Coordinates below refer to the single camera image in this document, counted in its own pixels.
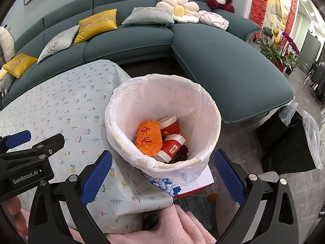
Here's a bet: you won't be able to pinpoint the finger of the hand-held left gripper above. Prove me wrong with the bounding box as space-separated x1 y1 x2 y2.
0 130 32 153
0 133 65 163

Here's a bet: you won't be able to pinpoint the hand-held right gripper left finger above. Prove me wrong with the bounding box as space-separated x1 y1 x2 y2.
28 150 113 244

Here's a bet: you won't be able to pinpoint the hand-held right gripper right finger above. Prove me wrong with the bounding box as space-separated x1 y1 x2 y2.
213 149 300 244

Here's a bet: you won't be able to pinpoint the brown velvet scrunchie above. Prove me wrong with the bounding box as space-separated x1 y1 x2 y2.
170 145 190 164

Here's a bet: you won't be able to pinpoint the red white paper cup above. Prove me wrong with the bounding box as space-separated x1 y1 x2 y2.
156 134 186 162
158 115 181 138

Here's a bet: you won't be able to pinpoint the orange bag with red print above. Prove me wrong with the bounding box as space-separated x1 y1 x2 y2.
134 121 163 158

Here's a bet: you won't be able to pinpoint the bin with white liner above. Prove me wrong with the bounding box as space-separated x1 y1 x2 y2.
105 74 222 186

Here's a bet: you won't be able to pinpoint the person's left hand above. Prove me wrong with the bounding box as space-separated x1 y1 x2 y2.
6 196 29 238

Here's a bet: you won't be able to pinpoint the blue white floral box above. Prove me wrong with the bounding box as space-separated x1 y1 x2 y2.
140 162 215 200

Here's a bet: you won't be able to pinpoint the floral light blue tablecloth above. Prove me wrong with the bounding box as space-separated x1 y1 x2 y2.
0 59 176 234

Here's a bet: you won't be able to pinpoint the grey plush toy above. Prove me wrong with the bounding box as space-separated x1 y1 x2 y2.
0 72 15 97

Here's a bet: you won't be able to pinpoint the black bag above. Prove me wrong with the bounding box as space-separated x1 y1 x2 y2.
255 109 318 174

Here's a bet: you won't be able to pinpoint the yellow embroidered cushion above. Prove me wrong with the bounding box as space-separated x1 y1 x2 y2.
74 9 118 45
2 53 38 79

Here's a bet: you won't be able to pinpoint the pink fleece clothing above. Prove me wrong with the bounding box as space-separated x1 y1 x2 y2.
67 205 217 244

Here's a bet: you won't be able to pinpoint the clear plastic wrap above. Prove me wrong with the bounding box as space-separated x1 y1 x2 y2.
302 110 321 170
279 102 299 127

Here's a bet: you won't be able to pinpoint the cream flower plush pillow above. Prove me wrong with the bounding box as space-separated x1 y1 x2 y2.
0 26 16 67

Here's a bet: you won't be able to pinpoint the pale green embroidered cushion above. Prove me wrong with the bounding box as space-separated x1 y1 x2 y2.
38 25 80 64
122 7 176 26

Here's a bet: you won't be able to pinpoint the teal sofa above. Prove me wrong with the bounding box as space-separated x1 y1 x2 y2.
0 0 293 125

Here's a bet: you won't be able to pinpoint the green potted plants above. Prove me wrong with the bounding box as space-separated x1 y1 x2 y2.
254 27 308 75

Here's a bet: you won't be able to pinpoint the purple orchid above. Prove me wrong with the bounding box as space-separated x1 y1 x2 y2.
282 32 302 56

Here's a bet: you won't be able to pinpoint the yellow gourd ornament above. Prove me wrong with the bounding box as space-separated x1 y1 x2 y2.
271 27 283 49

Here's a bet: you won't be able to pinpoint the folded pale pink garment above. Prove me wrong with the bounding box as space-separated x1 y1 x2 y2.
199 10 230 31

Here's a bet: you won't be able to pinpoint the white flower plush pillow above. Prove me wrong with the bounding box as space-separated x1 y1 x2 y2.
155 0 204 24

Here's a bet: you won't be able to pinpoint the red framed wall art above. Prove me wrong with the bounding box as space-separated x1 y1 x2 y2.
249 0 300 32

